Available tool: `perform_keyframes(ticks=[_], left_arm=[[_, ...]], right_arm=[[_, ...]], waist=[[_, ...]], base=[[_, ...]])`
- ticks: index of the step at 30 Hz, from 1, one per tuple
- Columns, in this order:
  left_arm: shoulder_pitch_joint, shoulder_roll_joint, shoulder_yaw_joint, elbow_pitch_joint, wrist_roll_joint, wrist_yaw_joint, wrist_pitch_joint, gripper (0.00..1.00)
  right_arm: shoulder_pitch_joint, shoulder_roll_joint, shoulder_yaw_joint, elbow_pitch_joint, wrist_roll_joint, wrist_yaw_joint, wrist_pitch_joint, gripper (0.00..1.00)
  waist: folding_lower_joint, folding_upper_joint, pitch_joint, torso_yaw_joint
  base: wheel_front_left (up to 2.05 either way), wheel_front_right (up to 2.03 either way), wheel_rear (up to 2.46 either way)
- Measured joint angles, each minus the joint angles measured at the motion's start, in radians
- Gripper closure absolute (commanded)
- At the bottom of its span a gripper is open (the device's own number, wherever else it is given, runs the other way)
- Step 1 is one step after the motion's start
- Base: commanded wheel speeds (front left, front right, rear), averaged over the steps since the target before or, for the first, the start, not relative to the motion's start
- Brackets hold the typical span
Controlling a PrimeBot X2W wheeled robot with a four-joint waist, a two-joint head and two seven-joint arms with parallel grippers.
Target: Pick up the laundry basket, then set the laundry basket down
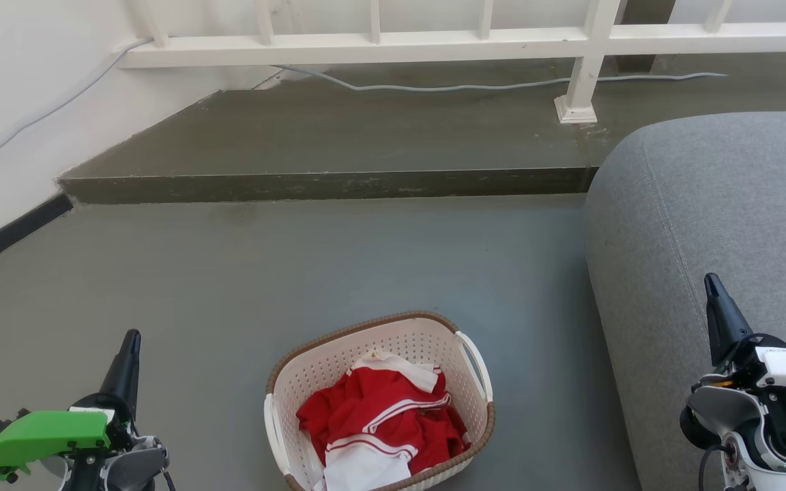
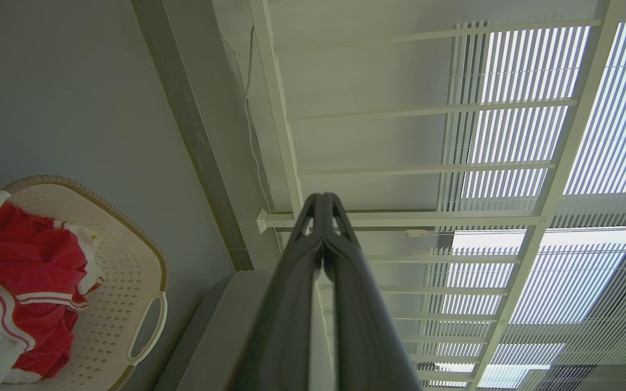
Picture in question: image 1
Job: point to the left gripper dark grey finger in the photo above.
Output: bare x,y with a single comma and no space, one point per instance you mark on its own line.
124,372

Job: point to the black wall baseboard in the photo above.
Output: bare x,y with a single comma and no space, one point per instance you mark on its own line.
11,235

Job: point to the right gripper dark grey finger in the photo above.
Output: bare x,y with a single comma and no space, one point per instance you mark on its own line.
724,320

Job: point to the white wooden railing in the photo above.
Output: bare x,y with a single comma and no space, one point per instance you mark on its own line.
366,48

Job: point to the cream perforated plastic laundry basket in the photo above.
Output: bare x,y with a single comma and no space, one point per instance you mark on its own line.
393,334

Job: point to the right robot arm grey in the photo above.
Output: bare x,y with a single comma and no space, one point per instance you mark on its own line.
720,409

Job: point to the grey fabric sofa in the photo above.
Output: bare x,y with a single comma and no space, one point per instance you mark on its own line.
707,204

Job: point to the dark post behind railing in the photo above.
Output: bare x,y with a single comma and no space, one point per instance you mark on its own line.
642,34

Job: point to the red white-striped garment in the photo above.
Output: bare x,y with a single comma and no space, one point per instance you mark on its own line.
379,402

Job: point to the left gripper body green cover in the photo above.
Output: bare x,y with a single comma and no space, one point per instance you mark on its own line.
45,433

